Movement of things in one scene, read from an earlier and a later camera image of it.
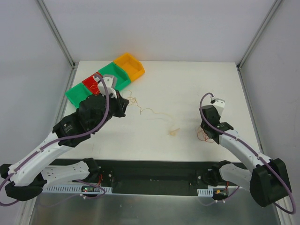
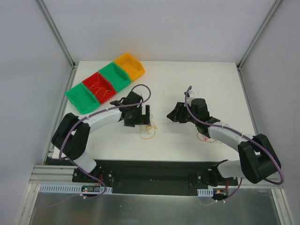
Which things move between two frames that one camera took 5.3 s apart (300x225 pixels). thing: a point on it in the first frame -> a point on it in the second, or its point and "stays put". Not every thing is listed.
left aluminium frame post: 74,65 stays put
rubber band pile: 140,111 -> 147,131
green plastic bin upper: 121,79 stays put
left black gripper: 119,104 -> 139,118
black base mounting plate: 144,177 stays put
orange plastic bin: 134,67 stays put
